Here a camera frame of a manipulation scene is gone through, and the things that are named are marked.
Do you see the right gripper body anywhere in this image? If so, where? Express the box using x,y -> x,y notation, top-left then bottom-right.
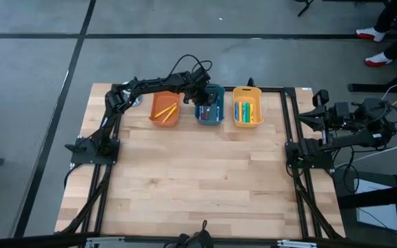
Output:
324,101 -> 353,131

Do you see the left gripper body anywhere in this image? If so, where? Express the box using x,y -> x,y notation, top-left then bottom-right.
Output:
181,67 -> 212,104

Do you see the teal plastic bin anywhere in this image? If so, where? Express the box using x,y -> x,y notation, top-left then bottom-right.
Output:
194,84 -> 226,126

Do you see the yellow plastic bin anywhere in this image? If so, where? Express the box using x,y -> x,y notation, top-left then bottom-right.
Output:
232,85 -> 265,129

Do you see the orange plastic bin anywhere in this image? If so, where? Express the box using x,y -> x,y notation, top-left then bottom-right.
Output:
149,90 -> 182,127

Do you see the white bulb chrome lamp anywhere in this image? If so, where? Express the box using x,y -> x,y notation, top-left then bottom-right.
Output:
124,81 -> 143,107

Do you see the black side stand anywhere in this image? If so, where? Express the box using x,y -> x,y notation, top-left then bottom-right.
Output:
332,168 -> 397,248

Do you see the black aluminium table frame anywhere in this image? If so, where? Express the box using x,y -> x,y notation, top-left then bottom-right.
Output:
55,76 -> 346,248

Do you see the white cable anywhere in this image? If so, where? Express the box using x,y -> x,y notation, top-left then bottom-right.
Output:
334,136 -> 397,169

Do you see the silver metal bracket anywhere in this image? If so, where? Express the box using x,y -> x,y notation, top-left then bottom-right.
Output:
276,239 -> 317,248

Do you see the black leader arm handle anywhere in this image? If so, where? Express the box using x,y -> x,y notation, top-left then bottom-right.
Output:
163,219 -> 216,248

